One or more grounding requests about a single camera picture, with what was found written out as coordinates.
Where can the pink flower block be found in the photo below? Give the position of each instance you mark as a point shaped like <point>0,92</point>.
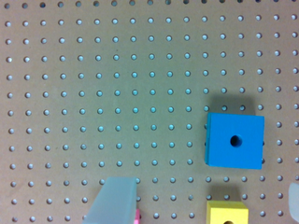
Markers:
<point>137,217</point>

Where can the brown perforated pegboard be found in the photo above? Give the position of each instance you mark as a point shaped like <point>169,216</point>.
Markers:
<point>91,89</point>

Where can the blue square block with hole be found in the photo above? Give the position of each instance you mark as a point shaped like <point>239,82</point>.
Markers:
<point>234,141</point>

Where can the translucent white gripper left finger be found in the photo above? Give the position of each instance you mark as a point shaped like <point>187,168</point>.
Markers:
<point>115,202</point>

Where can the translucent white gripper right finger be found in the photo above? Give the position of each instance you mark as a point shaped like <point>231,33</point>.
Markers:
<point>294,201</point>

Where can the yellow square block with hole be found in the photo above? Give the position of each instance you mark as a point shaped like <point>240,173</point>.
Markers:
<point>226,212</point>

